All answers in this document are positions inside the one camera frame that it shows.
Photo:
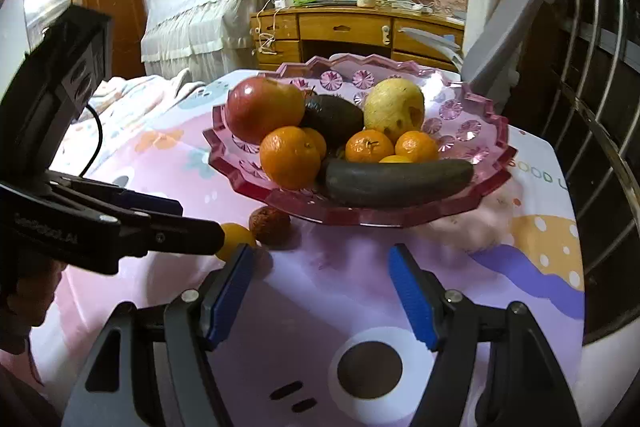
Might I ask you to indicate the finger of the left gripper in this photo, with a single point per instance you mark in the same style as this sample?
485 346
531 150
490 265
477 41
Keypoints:
150 234

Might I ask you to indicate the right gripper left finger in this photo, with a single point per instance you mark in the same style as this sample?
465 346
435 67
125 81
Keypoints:
196 323

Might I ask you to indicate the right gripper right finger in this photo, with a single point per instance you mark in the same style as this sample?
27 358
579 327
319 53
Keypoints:
449 326

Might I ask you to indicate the yellow lemon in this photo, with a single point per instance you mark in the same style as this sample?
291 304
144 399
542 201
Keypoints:
234 236

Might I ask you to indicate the large orange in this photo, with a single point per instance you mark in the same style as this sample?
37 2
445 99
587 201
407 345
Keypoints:
289 158

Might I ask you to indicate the red apple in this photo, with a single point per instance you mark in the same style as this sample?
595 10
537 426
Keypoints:
260 105

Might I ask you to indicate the small mandarin orange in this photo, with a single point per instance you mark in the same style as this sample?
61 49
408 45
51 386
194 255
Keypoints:
396 159
417 146
318 140
368 146

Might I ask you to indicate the yellow speckled pear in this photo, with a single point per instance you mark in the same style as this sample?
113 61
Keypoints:
394 105

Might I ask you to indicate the brown wrinkled passion fruit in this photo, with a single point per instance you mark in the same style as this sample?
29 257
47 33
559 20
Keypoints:
270 226

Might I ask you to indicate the cartoon printed bed sheet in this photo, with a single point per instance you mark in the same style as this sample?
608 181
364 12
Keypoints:
321 338

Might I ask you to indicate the floral quilt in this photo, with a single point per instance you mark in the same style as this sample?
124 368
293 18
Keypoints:
124 104

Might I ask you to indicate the dark green cucumber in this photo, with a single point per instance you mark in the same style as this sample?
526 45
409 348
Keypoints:
392 185

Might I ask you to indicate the white cloth covered furniture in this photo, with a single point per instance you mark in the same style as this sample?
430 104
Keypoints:
208 37

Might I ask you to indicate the pink plastic fruit tray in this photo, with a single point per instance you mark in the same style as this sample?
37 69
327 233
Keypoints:
464 125

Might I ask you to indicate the dark avocado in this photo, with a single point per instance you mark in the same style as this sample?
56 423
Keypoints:
336 119

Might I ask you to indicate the wooden desk with drawers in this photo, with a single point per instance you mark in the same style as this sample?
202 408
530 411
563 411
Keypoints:
298 34

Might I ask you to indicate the brown wooden door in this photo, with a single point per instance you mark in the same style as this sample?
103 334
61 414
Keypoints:
129 20

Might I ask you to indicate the metal bed headboard rails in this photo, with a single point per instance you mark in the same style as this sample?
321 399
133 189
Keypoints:
579 91

